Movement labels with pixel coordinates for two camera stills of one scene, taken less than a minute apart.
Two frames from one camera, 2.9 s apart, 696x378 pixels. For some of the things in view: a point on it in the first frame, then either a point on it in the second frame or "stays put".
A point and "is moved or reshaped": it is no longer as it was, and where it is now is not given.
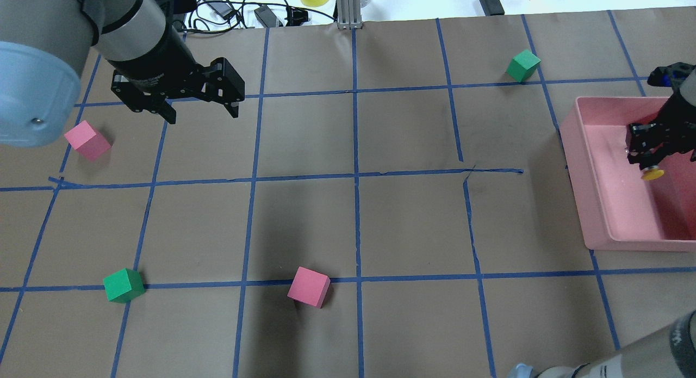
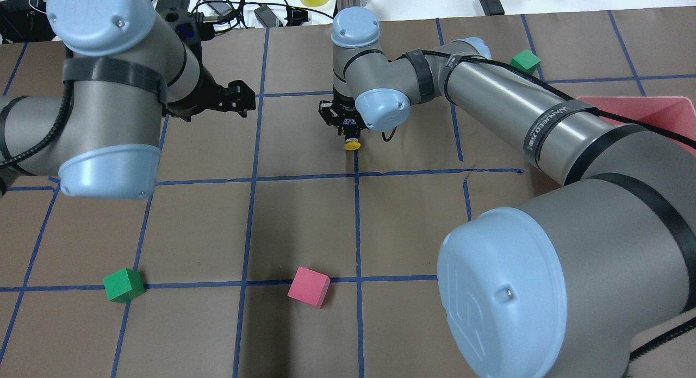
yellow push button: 652,174 is moved or reshaped
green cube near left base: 124,286 stays put
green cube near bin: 522,66 stays put
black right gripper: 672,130 → 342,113
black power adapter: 491,2 stays put
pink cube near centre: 309,287 stays put
